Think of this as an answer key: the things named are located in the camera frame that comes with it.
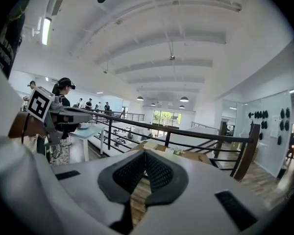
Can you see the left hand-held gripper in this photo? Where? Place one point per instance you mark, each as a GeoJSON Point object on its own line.
{"type": "Point", "coordinates": [39, 104]}

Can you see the bright window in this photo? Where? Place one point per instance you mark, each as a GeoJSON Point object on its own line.
{"type": "Point", "coordinates": [166, 117]}

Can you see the white wall paper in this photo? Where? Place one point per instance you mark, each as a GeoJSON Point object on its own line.
{"type": "Point", "coordinates": [275, 126]}

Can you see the person's left forearm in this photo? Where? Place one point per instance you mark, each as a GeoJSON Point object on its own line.
{"type": "Point", "coordinates": [16, 127]}

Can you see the long ceiling light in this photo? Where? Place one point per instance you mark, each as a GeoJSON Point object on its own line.
{"type": "Point", "coordinates": [46, 30]}

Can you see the dark metal railing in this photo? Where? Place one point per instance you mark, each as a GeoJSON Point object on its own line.
{"type": "Point", "coordinates": [127, 116]}
{"type": "Point", "coordinates": [186, 133]}

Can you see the white dish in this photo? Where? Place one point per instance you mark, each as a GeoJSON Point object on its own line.
{"type": "Point", "coordinates": [84, 126]}

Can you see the long white worktable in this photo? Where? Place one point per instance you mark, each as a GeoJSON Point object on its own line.
{"type": "Point", "coordinates": [122, 128]}

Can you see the brown cardboard box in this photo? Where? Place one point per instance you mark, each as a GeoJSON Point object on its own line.
{"type": "Point", "coordinates": [161, 147]}

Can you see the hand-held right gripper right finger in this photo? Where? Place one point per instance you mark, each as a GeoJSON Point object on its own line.
{"type": "Point", "coordinates": [178, 182]}

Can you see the dark pendant lamp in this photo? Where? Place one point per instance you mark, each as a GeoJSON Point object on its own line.
{"type": "Point", "coordinates": [182, 106]}
{"type": "Point", "coordinates": [184, 99]}
{"type": "Point", "coordinates": [140, 98]}
{"type": "Point", "coordinates": [153, 104]}

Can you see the group of black wall-hung items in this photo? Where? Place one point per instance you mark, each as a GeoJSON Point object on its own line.
{"type": "Point", "coordinates": [263, 124]}

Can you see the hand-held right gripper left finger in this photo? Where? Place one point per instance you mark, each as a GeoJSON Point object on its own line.
{"type": "Point", "coordinates": [107, 180]}

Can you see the white flower bunch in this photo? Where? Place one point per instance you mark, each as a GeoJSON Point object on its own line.
{"type": "Point", "coordinates": [177, 151]}

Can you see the white table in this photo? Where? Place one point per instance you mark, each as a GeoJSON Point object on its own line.
{"type": "Point", "coordinates": [88, 132]}

